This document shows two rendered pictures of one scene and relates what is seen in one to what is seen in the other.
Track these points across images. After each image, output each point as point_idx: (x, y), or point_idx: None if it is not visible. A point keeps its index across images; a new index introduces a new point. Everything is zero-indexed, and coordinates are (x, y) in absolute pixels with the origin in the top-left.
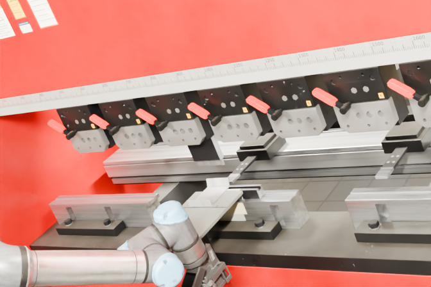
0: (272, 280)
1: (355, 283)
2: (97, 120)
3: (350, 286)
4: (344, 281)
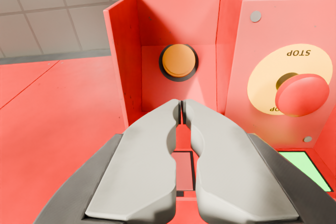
0: (185, 210)
1: (12, 220)
2: None
3: (27, 214)
4: (29, 223)
